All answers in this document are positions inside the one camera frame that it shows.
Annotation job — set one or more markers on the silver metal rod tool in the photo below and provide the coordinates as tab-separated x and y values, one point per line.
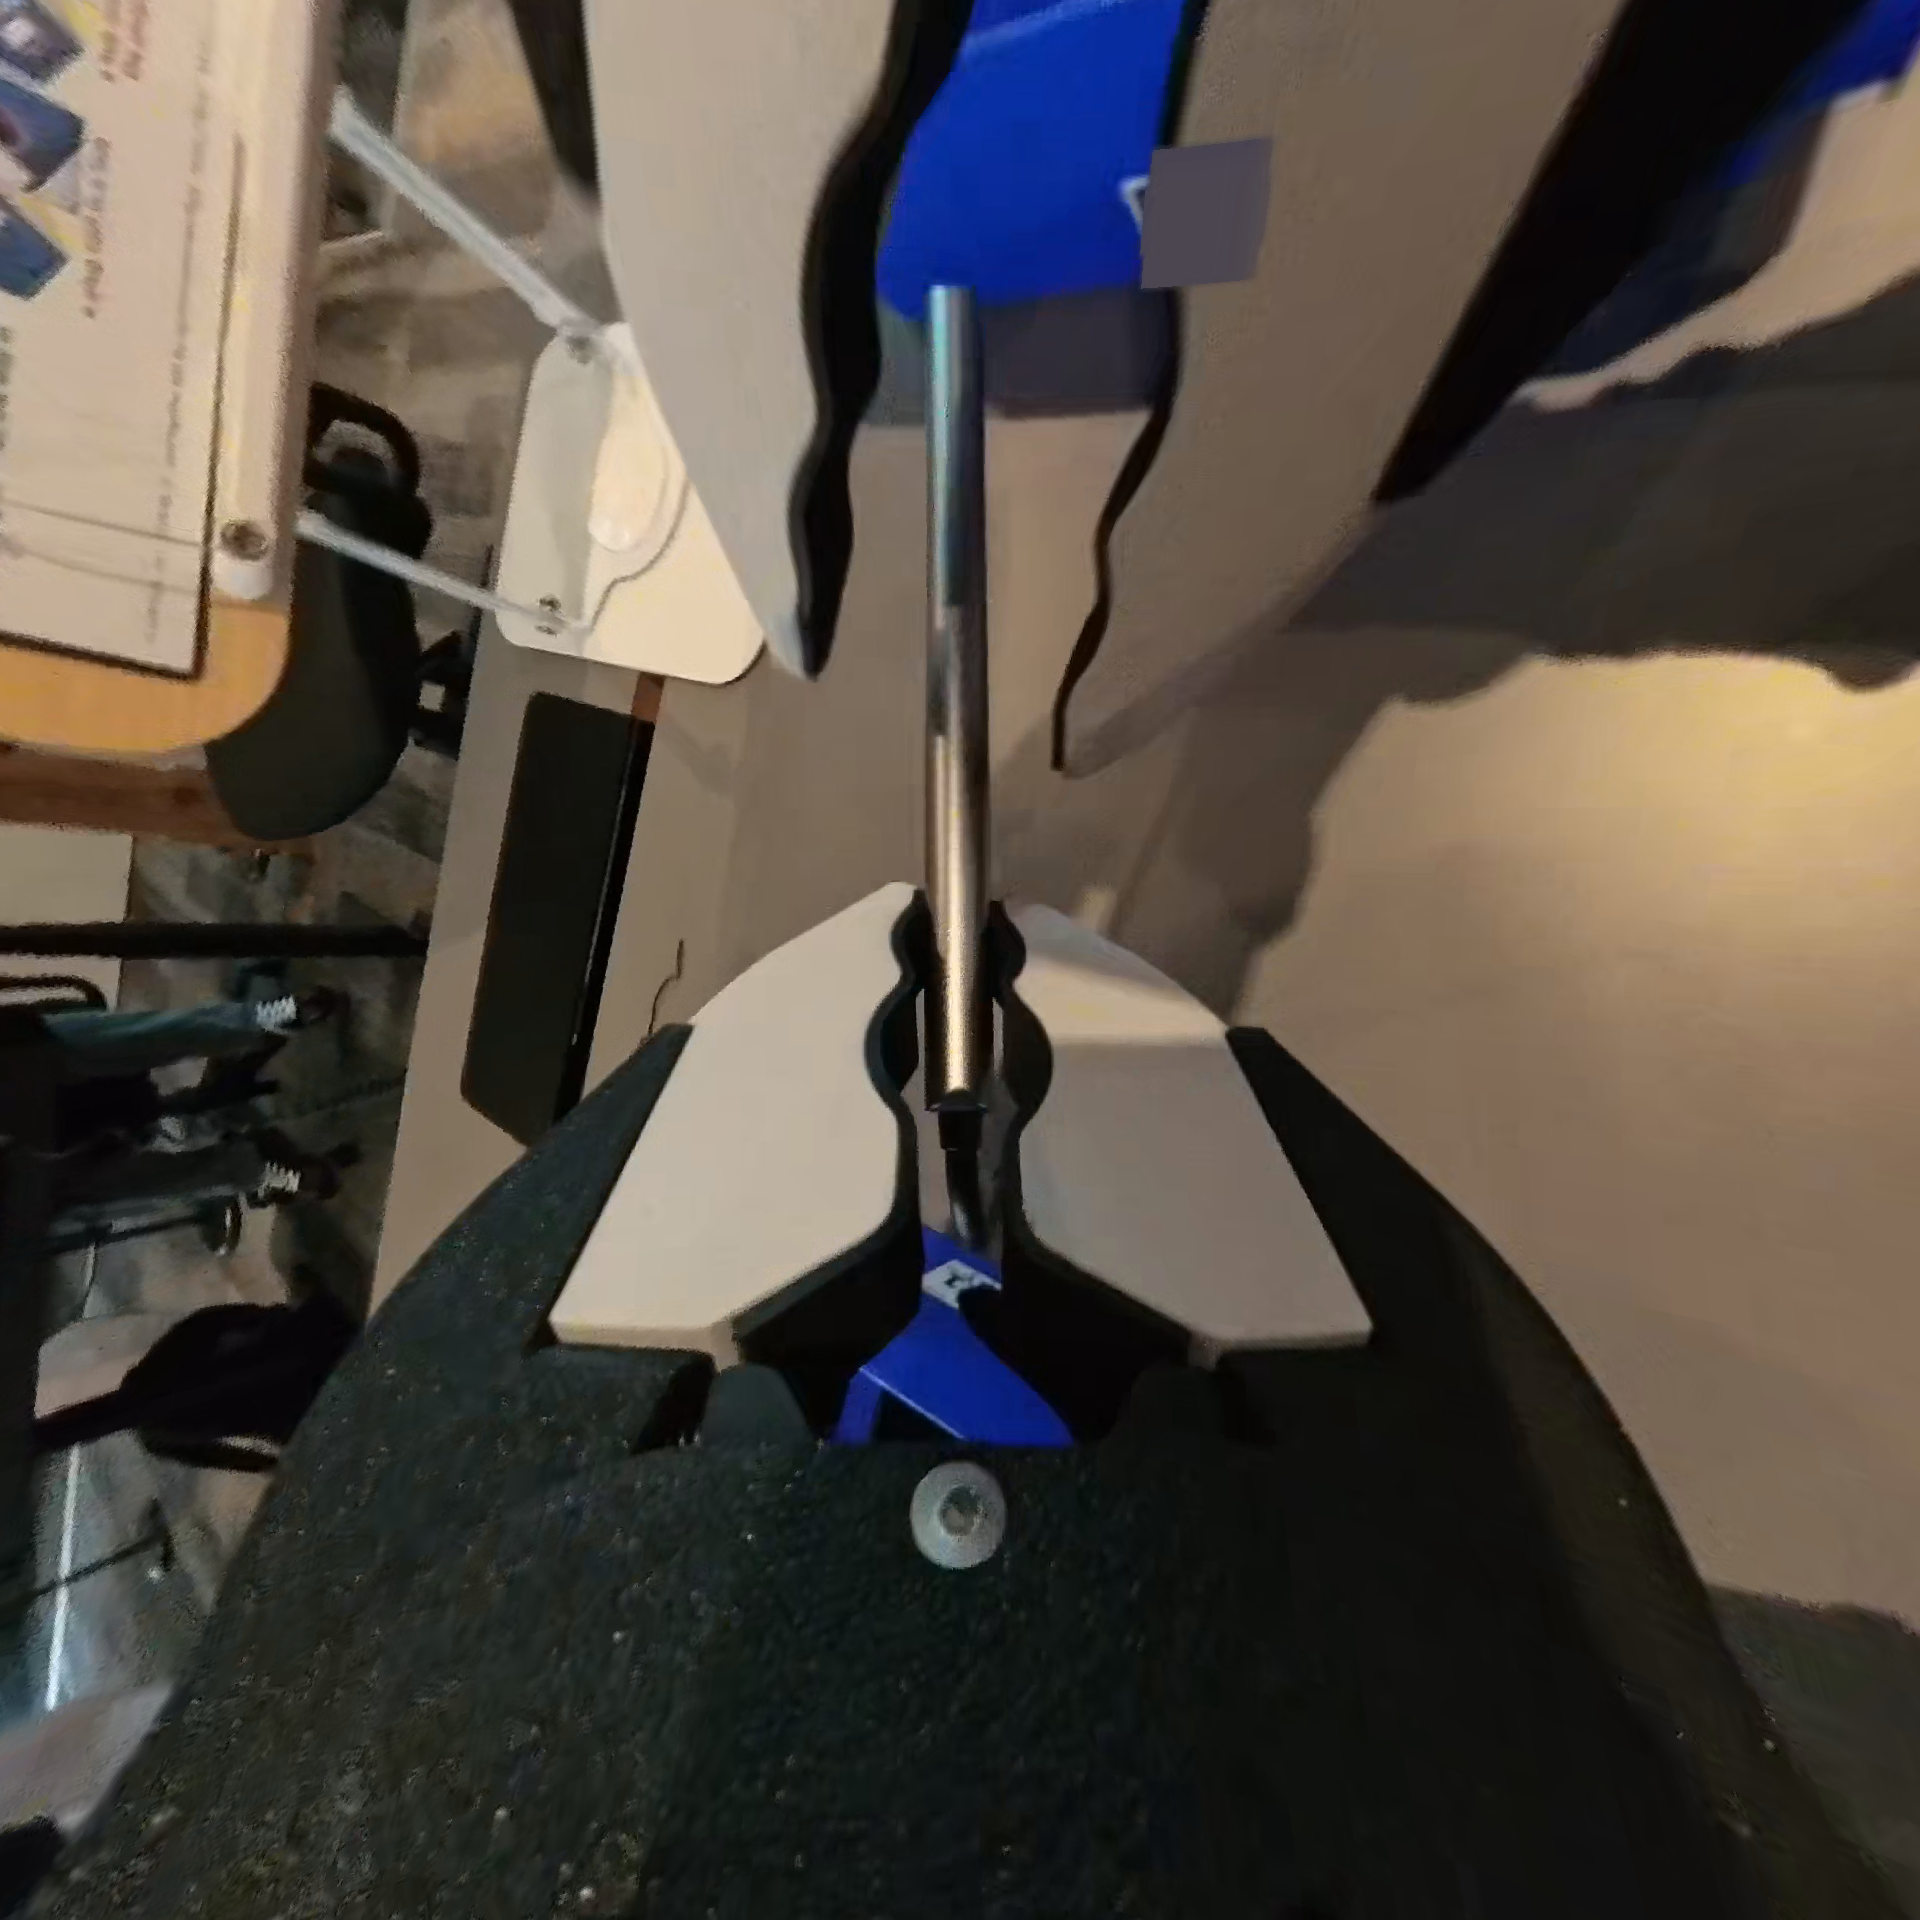
956	675

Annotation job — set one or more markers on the black bag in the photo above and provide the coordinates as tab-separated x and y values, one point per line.
225	1379

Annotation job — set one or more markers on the white printed poster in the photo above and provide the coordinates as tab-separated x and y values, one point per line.
135	376

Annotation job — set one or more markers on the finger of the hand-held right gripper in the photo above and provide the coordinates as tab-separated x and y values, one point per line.
1350	225
721	225

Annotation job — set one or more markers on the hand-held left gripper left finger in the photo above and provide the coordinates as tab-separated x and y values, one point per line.
750	1169

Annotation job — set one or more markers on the black rectangular pad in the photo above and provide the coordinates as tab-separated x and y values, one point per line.
548	929

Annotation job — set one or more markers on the black tripod stand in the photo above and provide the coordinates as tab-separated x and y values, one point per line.
180	1049

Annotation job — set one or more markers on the wooden board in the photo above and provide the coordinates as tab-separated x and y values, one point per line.
150	698

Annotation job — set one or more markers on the black office chair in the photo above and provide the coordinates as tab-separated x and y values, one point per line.
316	721

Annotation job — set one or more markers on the clear plastic rod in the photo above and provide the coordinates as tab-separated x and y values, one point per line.
451	225
421	577

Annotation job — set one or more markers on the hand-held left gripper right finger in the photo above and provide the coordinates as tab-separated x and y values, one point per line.
1171	1169

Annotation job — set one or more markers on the white bracket plate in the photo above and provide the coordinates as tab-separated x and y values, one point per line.
629	495

